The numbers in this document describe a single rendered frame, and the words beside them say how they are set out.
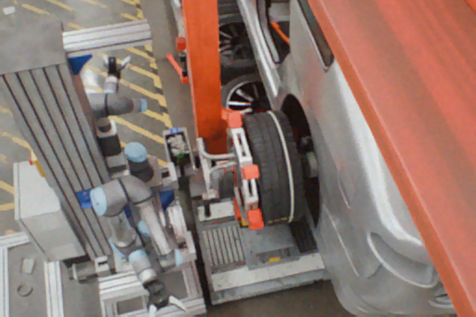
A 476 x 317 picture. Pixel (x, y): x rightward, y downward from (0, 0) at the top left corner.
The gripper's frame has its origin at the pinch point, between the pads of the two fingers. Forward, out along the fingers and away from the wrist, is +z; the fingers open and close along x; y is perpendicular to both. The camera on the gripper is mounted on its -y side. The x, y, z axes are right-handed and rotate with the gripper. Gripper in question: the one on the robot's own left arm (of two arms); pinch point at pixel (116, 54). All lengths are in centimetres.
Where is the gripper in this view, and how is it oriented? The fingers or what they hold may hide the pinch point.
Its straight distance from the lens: 313.9
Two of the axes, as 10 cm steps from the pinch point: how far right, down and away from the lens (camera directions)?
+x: 9.9, 0.6, 1.5
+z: -0.4, -8.2, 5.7
